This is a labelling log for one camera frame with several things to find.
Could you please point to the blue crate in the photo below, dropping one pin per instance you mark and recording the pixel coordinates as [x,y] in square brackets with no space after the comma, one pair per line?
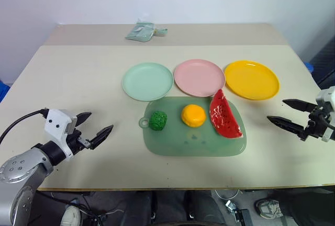
[3,91]

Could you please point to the green toy broccoli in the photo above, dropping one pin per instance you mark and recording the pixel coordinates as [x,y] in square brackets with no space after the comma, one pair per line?
[158,121]

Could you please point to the black woven panel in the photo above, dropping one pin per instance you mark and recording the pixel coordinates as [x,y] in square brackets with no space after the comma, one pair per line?
[325,58]

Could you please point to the red watermelon slice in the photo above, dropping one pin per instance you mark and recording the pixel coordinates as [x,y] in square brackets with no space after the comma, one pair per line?
[224,116]

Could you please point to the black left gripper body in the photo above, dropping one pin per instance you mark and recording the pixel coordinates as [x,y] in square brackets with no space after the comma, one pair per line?
[78,142]

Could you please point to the orange round fruit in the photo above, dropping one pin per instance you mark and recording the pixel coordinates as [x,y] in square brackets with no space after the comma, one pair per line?
[193,115]

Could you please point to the teal fabric pouch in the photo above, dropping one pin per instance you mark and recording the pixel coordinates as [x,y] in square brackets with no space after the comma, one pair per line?
[140,32]

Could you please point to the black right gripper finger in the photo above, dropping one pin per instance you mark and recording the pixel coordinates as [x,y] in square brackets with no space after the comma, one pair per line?
[301,104]
[288,125]

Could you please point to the translucent green cutting board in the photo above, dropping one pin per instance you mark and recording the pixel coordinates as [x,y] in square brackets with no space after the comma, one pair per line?
[193,142]

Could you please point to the pink plate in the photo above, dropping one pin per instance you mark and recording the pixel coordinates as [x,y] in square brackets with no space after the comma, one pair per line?
[199,77]

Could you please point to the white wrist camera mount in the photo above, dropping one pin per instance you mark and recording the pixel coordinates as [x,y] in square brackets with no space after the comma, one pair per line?
[56,124]
[327,95]

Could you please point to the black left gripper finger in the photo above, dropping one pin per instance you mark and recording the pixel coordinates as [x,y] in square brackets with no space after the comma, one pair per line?
[102,135]
[82,117]

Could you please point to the grey white sneaker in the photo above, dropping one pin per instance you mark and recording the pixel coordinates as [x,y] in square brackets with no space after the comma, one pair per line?
[269,208]

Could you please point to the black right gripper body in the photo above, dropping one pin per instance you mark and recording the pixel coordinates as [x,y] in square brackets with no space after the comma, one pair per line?
[316,126]

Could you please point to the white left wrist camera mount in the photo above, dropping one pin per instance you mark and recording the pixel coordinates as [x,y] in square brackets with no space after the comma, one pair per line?
[56,124]

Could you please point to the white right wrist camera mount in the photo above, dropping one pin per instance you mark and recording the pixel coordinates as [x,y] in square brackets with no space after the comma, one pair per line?
[327,95]

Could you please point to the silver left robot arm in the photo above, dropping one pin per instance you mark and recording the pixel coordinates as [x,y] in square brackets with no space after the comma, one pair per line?
[21,168]

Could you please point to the mint green plate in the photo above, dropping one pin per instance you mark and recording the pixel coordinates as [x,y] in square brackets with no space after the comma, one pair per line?
[147,81]

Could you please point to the metal clamp bracket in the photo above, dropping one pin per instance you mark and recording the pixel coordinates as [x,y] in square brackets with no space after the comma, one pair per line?
[236,211]

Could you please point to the yellow plate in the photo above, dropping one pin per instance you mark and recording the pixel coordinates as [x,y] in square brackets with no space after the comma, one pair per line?
[251,79]

